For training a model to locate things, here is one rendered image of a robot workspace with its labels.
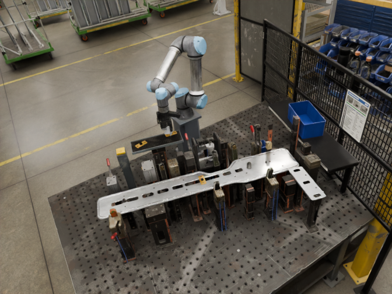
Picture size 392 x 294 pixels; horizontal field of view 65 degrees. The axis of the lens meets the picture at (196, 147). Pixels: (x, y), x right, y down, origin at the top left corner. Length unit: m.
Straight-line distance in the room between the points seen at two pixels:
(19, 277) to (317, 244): 2.56
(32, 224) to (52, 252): 0.50
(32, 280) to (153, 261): 1.47
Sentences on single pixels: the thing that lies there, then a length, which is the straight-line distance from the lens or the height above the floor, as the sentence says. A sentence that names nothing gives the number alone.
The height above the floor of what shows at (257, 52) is 0.63.
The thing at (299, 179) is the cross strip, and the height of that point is 1.00.
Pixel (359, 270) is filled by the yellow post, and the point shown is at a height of 0.10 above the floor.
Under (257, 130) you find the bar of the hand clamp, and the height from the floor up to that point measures 1.17.
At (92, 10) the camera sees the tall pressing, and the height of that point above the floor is 0.61.
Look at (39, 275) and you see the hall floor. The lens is 3.32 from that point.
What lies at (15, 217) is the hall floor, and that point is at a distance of 3.95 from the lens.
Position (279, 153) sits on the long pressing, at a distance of 2.30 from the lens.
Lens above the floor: 2.48
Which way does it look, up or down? 39 degrees down
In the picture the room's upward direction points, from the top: 8 degrees counter-clockwise
